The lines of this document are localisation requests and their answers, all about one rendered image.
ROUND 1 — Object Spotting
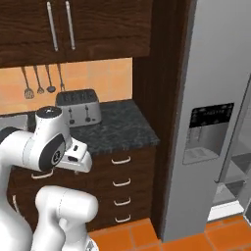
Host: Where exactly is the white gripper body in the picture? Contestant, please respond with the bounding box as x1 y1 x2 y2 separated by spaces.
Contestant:
54 150 93 174

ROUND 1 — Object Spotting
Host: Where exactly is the silver two-slot toaster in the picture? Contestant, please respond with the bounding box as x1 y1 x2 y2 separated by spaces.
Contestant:
55 88 103 128

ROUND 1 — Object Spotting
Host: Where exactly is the dark wood drawer front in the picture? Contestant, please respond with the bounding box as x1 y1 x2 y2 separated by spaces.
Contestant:
87 209 155 232
85 170 157 195
89 146 158 176
92 191 156 213
9 165 86 192

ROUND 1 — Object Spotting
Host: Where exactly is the dark wood base cupboard door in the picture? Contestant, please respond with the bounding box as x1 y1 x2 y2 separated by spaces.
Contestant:
7 186 42 231

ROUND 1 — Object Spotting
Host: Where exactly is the grey metal sink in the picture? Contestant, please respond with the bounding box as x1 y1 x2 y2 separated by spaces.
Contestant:
0 113 29 132

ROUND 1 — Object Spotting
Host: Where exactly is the hanging ladle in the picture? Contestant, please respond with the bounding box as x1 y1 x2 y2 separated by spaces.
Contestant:
44 64 57 94

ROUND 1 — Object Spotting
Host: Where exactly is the hanging meat fork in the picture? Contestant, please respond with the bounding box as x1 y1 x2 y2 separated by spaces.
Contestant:
56 63 66 93

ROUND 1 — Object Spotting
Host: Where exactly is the hanging small whisk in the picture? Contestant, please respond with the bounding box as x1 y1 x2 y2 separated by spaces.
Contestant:
32 65 46 95

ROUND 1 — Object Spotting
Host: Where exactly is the hanging slotted spatula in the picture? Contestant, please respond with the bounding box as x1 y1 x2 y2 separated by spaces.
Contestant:
21 67 35 100

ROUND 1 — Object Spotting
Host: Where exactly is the dark wood tall side panel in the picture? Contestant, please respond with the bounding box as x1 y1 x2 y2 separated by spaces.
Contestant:
131 0 198 239

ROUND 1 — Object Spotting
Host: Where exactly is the grey fridge with dispenser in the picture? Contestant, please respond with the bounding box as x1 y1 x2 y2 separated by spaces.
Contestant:
161 0 251 243

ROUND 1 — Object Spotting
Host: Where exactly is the white drawer handle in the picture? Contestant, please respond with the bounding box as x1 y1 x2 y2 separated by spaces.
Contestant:
114 214 132 225
110 155 132 166
30 169 55 180
113 197 132 207
112 177 132 188

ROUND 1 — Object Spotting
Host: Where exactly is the white base cupboard handle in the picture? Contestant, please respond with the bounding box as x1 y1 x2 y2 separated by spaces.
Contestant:
12 194 20 214

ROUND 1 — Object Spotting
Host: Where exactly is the silver cupboard door handle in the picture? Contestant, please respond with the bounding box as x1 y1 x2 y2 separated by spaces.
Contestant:
46 1 60 53
64 0 76 51

